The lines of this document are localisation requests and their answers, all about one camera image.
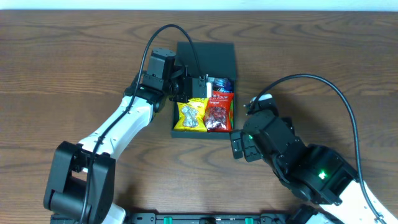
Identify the red snack bag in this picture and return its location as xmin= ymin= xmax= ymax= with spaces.
xmin=203 ymin=91 xmax=234 ymax=132

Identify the yellow snack bag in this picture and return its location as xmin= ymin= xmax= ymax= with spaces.
xmin=174 ymin=98 xmax=208 ymax=132

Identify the blue Oreo cookie pack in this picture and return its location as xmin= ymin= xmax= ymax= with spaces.
xmin=211 ymin=78 xmax=233 ymax=93

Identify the Haribo gummy worms bag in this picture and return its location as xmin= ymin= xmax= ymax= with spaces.
xmin=229 ymin=100 xmax=234 ymax=130

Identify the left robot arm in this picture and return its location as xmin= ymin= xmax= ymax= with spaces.
xmin=43 ymin=48 xmax=211 ymax=223

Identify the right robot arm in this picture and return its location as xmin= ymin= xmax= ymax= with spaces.
xmin=229 ymin=95 xmax=378 ymax=223

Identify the dark green open box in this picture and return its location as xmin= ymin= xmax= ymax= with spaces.
xmin=170 ymin=42 xmax=238 ymax=140

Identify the left black cable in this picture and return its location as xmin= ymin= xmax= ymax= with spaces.
xmin=79 ymin=24 xmax=208 ymax=224

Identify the black cable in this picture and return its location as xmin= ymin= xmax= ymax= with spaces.
xmin=247 ymin=73 xmax=388 ymax=224
xmin=79 ymin=24 xmax=208 ymax=224

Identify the right black cable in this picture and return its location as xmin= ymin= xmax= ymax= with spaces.
xmin=247 ymin=73 xmax=388 ymax=224

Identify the black mounting rail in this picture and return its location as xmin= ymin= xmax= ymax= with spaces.
xmin=124 ymin=213 xmax=290 ymax=224

